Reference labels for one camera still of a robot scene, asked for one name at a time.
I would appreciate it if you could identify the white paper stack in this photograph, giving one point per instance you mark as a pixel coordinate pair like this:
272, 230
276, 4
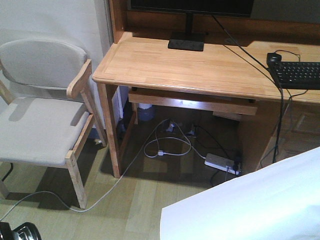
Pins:
278, 202

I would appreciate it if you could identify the white power strip under desk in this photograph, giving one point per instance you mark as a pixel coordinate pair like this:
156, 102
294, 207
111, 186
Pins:
222, 163

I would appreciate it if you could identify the wooden desk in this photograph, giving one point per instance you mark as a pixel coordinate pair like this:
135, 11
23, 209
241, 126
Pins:
140, 58

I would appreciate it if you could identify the wooden keyboard tray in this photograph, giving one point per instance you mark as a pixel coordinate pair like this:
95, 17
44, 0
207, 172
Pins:
225, 107

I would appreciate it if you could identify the black monitor with stand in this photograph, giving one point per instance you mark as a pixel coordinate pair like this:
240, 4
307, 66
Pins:
188, 40

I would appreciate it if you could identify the wooden chair grey cushions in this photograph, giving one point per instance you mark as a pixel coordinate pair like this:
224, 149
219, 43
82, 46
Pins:
43, 131

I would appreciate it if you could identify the black computer mouse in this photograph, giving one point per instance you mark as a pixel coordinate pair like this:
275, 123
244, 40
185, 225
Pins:
272, 58

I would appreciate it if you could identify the black keyboard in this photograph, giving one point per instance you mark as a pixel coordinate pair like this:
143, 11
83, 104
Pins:
295, 75

